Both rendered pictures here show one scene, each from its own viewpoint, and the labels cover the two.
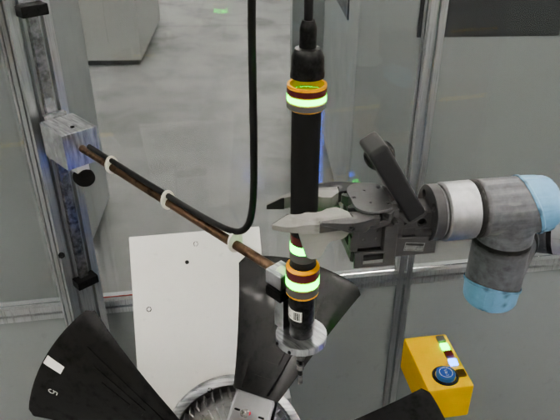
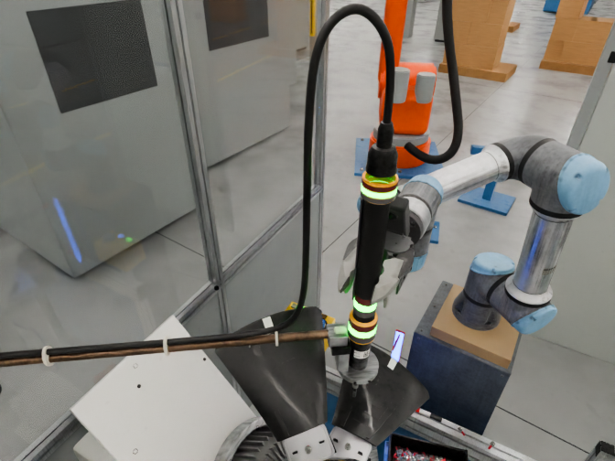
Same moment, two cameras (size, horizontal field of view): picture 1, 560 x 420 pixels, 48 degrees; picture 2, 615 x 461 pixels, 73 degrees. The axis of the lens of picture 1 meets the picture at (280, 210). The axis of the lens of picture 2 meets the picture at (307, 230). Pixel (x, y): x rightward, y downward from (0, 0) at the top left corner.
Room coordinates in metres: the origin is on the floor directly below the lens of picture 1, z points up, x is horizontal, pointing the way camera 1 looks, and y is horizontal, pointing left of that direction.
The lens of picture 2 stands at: (0.45, 0.38, 2.05)
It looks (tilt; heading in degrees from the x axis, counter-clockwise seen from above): 35 degrees down; 307
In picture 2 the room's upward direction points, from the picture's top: straight up
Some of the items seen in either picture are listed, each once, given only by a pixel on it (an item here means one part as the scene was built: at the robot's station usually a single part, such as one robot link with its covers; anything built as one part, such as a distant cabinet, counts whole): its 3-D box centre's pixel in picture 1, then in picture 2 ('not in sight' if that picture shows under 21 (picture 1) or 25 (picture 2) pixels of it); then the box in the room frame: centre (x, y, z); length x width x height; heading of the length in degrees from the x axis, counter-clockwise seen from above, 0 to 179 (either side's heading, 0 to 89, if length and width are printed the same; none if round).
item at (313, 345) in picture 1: (296, 307); (353, 348); (0.66, -0.02, 1.50); 0.09 x 0.07 x 0.10; 44
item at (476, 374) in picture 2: not in sight; (443, 406); (0.59, -0.73, 0.50); 0.30 x 0.30 x 1.00; 5
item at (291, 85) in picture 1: (307, 96); (379, 187); (0.65, -0.03, 1.80); 0.04 x 0.04 x 0.03
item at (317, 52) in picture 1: (303, 212); (368, 277); (0.65, -0.03, 1.66); 0.04 x 0.04 x 0.46
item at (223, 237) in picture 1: (166, 201); (163, 348); (0.87, 0.18, 1.54); 0.54 x 0.01 x 0.01; 44
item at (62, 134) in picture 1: (68, 140); not in sight; (1.10, 0.40, 1.54); 0.10 x 0.07 x 0.08; 44
